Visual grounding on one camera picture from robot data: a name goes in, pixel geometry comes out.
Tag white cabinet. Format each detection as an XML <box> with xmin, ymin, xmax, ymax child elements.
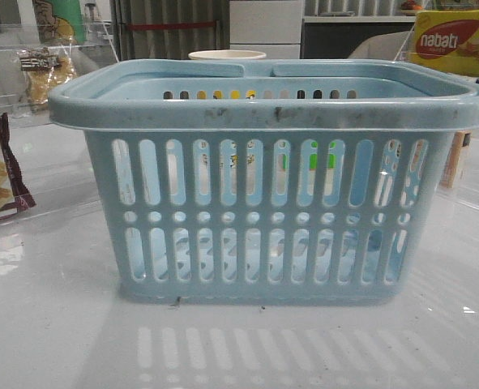
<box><xmin>229</xmin><ymin>1</ymin><xmax>304</xmax><ymax>59</ymax></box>

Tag yellow nabati wafer box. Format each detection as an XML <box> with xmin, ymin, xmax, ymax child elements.
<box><xmin>408</xmin><ymin>10</ymin><xmax>479</xmax><ymax>78</ymax></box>

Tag white paper cup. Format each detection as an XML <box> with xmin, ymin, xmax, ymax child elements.
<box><xmin>188</xmin><ymin>49</ymin><xmax>267</xmax><ymax>61</ymax></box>

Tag bread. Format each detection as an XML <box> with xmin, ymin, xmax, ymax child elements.
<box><xmin>17</xmin><ymin>46</ymin><xmax>78</xmax><ymax>113</ymax></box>

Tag light blue plastic basket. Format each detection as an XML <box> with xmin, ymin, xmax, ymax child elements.
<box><xmin>48</xmin><ymin>59</ymin><xmax>479</xmax><ymax>305</ymax></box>

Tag orange brown snack box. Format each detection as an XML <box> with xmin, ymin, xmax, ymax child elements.
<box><xmin>439</xmin><ymin>130</ymin><xmax>472</xmax><ymax>190</ymax></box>

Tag yellow green cartoon package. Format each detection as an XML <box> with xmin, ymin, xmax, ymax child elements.
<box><xmin>32</xmin><ymin>0</ymin><xmax>85</xmax><ymax>45</ymax></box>

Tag clear acrylic display shelf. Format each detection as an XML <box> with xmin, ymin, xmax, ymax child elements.
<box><xmin>0</xmin><ymin>21</ymin><xmax>118</xmax><ymax>128</ymax></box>

